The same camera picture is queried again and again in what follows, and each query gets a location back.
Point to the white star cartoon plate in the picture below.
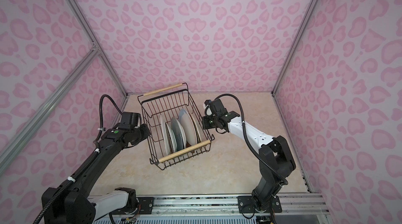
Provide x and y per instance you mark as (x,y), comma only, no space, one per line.
(199,131)

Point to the aluminium frame strut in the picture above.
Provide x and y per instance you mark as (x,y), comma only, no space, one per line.
(20,140)

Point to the grey-blue plate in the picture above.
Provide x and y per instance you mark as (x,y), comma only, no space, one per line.
(179,134)

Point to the white grid pattern plate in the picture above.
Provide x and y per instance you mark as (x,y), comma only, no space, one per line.
(165,136)

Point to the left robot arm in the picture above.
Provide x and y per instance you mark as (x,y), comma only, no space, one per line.
(70,203)

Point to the white plate orange sunburst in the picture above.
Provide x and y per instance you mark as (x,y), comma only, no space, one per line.
(173,142)

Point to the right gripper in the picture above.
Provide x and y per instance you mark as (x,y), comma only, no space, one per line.
(205,123)

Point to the black wire dish rack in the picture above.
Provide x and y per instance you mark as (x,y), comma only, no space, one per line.
(168,102)

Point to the pastel abstract pattern plate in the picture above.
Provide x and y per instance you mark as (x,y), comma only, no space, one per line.
(188,127)

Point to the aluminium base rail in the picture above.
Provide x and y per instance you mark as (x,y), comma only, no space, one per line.
(288,208)

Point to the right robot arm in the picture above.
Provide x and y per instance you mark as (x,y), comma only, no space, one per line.
(276,162)

